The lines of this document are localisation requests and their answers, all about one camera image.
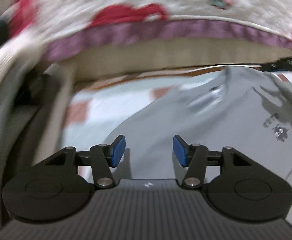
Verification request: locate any cream folded ribbed garment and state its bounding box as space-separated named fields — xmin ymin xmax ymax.
xmin=0 ymin=32 xmax=73 ymax=229

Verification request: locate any grey knit sweater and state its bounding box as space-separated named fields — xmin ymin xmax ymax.
xmin=106 ymin=66 xmax=292 ymax=223

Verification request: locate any white quilted bear bedspread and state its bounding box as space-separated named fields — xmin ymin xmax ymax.
xmin=10 ymin=0 xmax=292 ymax=60

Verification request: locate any checkered happy dog rug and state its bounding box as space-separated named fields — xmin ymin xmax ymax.
xmin=63 ymin=68 xmax=292 ymax=165

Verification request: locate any beige bed base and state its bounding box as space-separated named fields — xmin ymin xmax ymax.
xmin=61 ymin=38 xmax=292 ymax=81

